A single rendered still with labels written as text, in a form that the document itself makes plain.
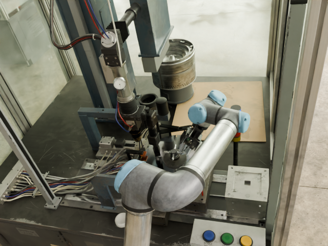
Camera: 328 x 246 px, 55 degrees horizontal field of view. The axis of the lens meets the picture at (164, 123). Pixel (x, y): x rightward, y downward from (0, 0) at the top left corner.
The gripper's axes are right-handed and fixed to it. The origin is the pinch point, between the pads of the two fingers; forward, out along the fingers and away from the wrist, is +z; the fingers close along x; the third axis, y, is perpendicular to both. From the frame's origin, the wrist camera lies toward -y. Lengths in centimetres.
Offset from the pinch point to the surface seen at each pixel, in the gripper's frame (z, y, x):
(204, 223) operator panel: 5.8, 27.9, 19.5
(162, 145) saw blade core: 7.9, -7.3, -9.3
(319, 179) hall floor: 29, -91, 113
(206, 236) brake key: 5.2, 34.1, 21.1
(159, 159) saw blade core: 9.0, 1.9, -7.4
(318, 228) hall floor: 40, -49, 112
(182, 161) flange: 2.7, 3.1, 1.9
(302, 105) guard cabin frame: -62, 45, 12
